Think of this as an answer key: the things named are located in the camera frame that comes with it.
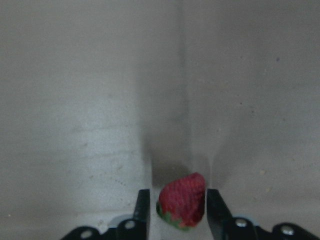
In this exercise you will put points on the red strawberry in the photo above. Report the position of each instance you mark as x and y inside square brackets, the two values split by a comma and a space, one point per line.
[181, 203]

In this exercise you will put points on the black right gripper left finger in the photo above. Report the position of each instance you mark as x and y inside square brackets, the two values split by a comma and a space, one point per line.
[137, 226]

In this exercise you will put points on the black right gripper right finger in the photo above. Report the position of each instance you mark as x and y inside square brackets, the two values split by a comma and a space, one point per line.
[223, 225]

